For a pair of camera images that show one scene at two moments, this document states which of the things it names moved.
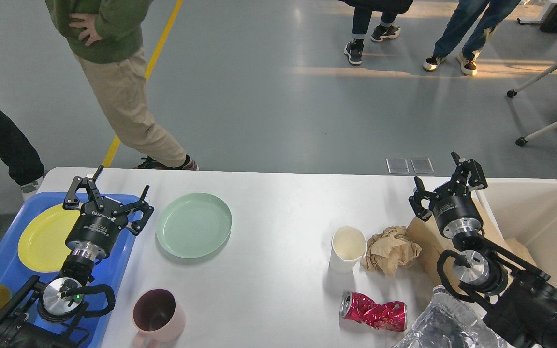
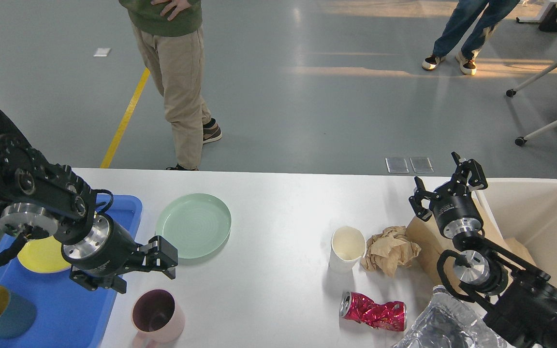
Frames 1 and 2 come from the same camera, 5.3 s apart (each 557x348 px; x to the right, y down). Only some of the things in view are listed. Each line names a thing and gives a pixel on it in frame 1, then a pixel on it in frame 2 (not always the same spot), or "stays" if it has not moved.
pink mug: [158, 316] stays
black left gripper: [101, 219] -> [110, 249]
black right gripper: [454, 208] stays
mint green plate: [194, 225] stays
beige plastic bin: [549, 218] stays
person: [107, 37] -> [168, 35]
